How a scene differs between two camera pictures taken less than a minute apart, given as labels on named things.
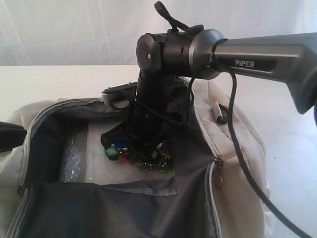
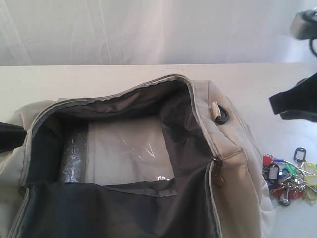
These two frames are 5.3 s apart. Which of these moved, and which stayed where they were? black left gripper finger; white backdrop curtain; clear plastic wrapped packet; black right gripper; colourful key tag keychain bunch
Moved: black right gripper; colourful key tag keychain bunch
Stayed: clear plastic wrapped packet; black left gripper finger; white backdrop curtain
